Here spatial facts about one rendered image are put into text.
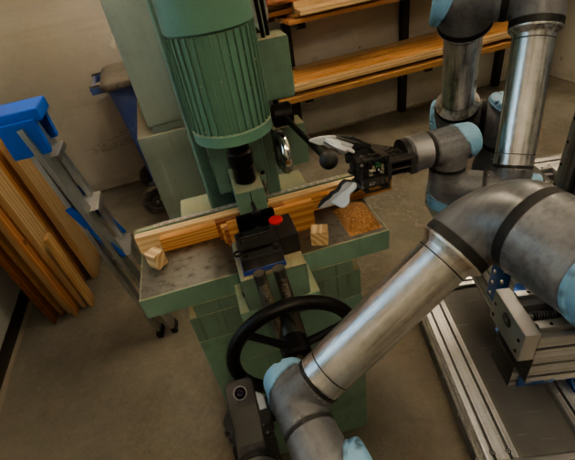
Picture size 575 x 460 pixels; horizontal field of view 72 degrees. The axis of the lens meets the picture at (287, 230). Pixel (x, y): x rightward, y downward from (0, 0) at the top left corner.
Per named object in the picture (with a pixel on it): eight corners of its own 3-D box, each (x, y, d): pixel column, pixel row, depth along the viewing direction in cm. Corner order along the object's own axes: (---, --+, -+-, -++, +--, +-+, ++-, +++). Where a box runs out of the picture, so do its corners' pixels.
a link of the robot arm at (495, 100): (528, 151, 110) (539, 103, 102) (475, 149, 115) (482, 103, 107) (526, 132, 118) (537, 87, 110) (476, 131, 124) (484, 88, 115)
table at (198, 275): (145, 352, 84) (134, 335, 80) (149, 263, 108) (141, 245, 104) (409, 273, 91) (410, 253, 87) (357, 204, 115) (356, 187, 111)
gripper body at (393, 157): (360, 161, 74) (419, 145, 75) (343, 145, 81) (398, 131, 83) (362, 196, 78) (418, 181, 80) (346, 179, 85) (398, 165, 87)
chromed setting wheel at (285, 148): (287, 182, 108) (279, 141, 100) (276, 163, 117) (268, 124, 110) (297, 180, 108) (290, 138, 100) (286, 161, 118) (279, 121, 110)
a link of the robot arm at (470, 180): (476, 219, 87) (484, 175, 80) (423, 214, 91) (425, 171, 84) (477, 199, 92) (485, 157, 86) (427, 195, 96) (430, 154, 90)
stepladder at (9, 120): (151, 343, 196) (-23, 125, 123) (149, 308, 215) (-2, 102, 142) (182, 330, 197) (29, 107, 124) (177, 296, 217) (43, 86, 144)
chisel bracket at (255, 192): (243, 224, 97) (235, 194, 92) (234, 195, 108) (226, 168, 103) (271, 215, 98) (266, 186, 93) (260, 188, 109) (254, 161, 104)
